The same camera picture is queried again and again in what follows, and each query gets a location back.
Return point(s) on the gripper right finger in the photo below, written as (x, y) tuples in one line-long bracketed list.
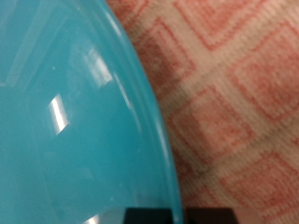
[(211, 217)]

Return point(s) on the blue plate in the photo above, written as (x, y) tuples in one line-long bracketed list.
[(78, 124)]

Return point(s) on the pink checked cloth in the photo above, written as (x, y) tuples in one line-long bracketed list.
[(236, 109)]

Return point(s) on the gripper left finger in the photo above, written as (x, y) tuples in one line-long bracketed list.
[(149, 217)]

